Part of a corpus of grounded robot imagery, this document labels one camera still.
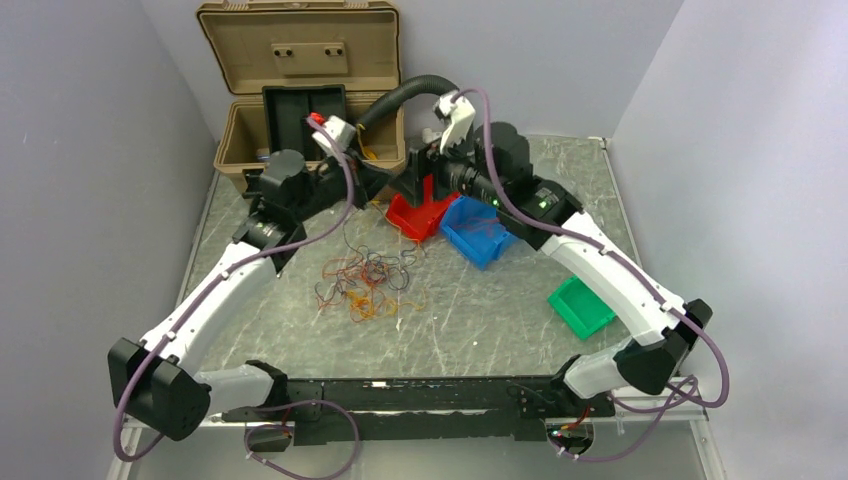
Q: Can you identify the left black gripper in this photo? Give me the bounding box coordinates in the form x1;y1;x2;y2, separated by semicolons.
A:
290;145;394;223

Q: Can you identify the purple wire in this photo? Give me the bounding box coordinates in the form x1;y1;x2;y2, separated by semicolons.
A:
313;225;429;301

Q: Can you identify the orange wire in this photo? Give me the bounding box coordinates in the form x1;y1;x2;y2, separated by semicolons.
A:
315;218;425;325

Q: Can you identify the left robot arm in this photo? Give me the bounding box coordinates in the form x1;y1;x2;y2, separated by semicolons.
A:
107;150;395;441

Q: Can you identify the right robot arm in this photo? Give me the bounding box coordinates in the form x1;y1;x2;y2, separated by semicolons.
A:
396;122;713;415

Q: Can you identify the red plastic bin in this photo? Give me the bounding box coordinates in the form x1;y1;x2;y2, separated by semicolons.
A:
385;194;459;243

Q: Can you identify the white pipe fitting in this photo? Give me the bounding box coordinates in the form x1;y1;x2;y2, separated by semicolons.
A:
421;128;443;144

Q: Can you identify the blue plastic bin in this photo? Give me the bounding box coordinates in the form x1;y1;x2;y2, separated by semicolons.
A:
439;196;518;270

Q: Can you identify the black toolbox tray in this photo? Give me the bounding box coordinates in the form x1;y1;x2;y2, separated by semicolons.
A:
262;84;347;161

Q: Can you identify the tan plastic toolbox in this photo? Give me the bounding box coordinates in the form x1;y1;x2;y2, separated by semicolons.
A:
195;1;402;193

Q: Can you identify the green plastic bin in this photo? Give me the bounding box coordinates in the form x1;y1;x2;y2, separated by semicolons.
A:
547;276;616;341

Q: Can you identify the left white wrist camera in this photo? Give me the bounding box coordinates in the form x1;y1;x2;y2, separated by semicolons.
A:
306;112;356;157

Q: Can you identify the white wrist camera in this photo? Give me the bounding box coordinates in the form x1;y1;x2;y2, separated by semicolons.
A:
433;90;476;154
306;112;356;157

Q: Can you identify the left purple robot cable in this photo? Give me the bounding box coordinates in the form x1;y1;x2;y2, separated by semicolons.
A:
112;117;363;480

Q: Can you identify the black corrugated hose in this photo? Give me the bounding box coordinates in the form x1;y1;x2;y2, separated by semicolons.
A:
354;74;462;130

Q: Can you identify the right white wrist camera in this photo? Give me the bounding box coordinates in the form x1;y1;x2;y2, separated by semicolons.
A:
433;90;476;154

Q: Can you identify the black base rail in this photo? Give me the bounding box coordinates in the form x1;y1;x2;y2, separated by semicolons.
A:
222;375;615;446

